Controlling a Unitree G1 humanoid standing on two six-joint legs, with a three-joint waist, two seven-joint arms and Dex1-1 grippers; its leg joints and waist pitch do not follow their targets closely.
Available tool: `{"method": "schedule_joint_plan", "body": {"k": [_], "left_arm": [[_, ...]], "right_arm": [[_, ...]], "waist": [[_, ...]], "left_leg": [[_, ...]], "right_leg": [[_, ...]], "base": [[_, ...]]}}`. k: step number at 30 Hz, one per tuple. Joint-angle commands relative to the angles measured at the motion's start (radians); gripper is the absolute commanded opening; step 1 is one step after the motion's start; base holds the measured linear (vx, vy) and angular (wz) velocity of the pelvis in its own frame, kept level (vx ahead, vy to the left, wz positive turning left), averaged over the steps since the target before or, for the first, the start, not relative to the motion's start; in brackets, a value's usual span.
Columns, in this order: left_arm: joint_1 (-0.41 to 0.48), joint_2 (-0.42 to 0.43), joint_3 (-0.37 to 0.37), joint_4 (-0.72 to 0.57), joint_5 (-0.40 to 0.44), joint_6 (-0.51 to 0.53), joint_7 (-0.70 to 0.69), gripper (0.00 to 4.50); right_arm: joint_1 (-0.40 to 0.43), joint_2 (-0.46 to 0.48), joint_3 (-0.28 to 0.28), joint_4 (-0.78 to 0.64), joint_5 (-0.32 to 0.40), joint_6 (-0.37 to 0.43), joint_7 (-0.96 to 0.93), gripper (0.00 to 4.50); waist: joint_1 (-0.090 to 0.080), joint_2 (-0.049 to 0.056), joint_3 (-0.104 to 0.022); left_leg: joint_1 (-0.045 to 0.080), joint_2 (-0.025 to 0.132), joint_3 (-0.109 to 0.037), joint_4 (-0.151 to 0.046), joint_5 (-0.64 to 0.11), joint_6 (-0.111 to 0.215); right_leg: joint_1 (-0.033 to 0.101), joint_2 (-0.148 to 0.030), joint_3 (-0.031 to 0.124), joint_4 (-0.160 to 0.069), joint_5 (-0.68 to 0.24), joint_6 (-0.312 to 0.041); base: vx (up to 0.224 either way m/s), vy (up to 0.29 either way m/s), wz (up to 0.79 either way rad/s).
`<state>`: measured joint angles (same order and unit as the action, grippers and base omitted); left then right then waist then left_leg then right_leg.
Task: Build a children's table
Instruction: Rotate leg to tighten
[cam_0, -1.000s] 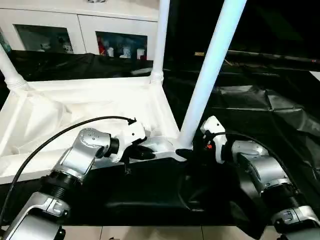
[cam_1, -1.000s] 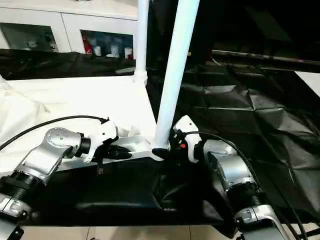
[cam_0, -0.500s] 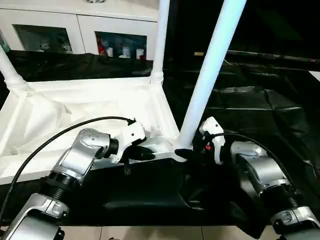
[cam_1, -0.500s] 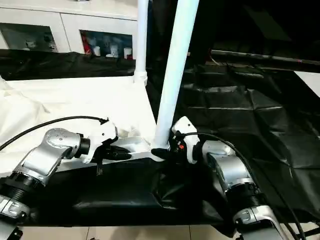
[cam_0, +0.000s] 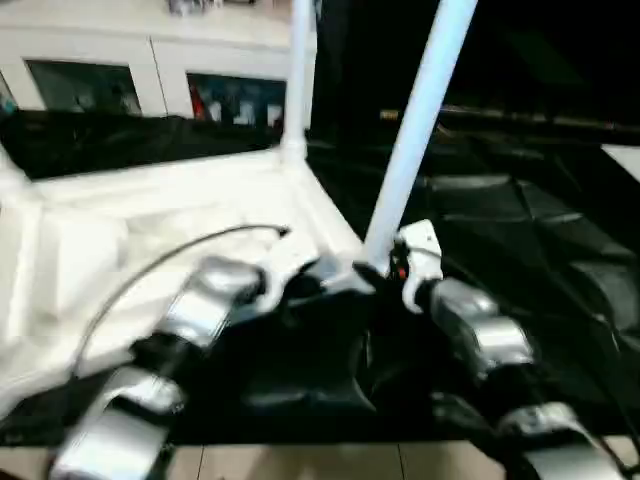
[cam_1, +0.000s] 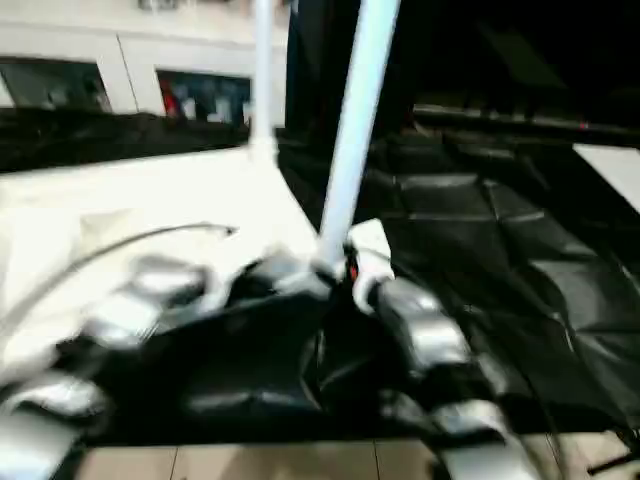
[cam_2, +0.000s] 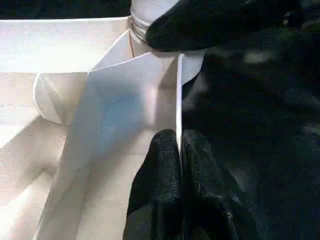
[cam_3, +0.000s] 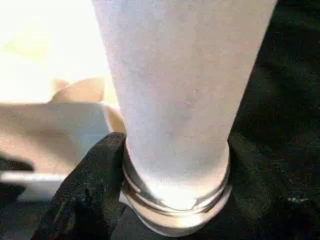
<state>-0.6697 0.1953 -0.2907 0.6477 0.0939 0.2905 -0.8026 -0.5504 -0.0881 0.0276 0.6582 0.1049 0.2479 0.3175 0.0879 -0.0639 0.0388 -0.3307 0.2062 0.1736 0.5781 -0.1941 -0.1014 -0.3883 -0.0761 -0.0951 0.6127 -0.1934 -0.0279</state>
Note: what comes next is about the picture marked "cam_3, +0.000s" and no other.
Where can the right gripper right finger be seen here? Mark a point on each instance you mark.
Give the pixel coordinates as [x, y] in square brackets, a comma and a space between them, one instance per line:
[262, 200]

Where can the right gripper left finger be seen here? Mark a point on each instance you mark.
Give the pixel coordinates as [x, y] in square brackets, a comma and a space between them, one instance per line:
[87, 195]

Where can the white plastic table top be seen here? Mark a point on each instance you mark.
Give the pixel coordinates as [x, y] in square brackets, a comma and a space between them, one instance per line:
[50, 120]

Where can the white plastic table leg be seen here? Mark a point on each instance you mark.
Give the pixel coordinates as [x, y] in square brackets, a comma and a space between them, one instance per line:
[180, 87]

